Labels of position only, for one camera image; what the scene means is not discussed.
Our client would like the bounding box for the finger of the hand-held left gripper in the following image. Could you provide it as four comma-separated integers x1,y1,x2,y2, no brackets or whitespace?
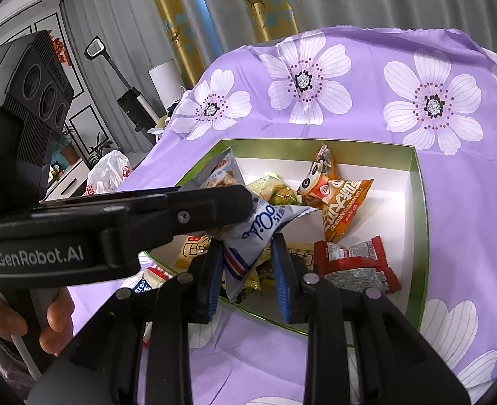
38,185,182,211
99,185,255,264

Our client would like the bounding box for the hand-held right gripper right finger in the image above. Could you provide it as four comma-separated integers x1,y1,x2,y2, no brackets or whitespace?
271,235,472,405

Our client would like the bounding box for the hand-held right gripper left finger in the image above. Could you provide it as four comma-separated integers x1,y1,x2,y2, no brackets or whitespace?
38,242,227,405

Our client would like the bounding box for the dark green gold snack packet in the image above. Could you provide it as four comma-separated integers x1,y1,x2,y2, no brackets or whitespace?
238,259,276,298

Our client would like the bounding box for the red snack packet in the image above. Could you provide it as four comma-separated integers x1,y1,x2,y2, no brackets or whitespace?
314,236,402,295

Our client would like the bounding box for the yellow green snack packet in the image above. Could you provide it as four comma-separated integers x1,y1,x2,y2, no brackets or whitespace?
246,172,302,208

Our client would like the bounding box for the small orange panda snack packet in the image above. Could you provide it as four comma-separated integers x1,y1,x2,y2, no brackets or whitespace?
308,143,339,180

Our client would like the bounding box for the green cardboard box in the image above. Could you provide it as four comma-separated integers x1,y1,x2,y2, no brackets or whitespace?
142,138,431,347

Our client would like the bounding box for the person's left forearm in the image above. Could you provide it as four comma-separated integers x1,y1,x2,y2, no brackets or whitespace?
0,314,36,403

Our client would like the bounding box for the person's left hand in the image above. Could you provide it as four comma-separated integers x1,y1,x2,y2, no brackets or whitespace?
0,286,75,356

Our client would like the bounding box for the white plastic bag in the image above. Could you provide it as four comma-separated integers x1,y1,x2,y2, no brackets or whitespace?
85,149,132,197

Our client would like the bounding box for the potted green plant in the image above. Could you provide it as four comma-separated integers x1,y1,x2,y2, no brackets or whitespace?
85,132,111,170
60,126,82,166

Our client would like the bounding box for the white low cabinet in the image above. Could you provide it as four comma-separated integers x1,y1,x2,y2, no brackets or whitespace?
41,158,94,202

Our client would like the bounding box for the white yellow blue snack packet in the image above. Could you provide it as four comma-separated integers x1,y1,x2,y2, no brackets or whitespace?
131,267,171,297

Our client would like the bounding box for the black white stick vacuum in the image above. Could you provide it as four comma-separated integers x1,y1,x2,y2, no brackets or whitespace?
84,37,153,134

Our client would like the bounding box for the white cylinder bin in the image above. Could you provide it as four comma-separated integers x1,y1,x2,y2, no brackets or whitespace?
148,60,187,115

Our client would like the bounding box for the gold patterned curtain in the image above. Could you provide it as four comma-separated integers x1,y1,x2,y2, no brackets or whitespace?
231,0,300,44
145,0,208,77

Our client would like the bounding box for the red knot wall ornament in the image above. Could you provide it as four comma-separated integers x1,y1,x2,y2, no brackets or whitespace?
51,37,73,69

